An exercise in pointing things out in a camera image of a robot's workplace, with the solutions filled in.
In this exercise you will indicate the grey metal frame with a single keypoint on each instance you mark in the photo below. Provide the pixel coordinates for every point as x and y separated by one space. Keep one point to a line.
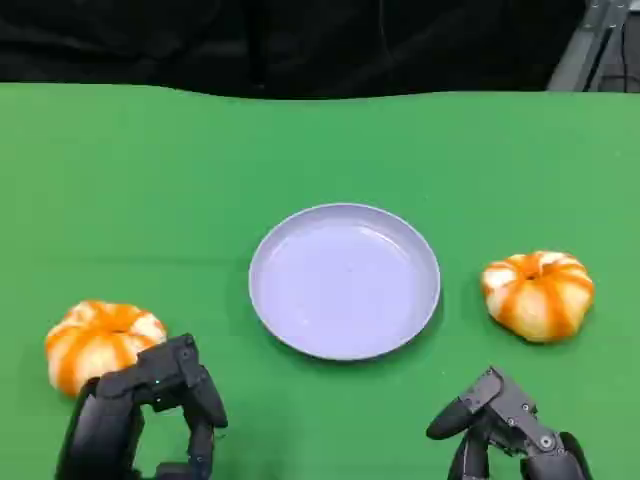
585 47

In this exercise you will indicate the green table cloth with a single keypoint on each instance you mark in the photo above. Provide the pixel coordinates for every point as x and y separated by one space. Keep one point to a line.
320 200

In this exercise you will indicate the orange and white bread roll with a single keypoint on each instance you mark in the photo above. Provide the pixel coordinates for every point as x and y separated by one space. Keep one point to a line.
95 340
538 296

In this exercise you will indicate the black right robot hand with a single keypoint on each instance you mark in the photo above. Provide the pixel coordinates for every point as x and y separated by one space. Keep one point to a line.
505 407

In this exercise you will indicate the lilac round plate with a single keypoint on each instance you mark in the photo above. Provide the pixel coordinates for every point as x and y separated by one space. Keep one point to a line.
344 281

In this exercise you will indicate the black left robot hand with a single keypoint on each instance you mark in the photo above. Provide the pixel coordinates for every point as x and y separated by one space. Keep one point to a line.
112 420

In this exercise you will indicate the black backdrop curtain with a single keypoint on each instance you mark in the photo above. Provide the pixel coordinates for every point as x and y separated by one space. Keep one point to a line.
280 45

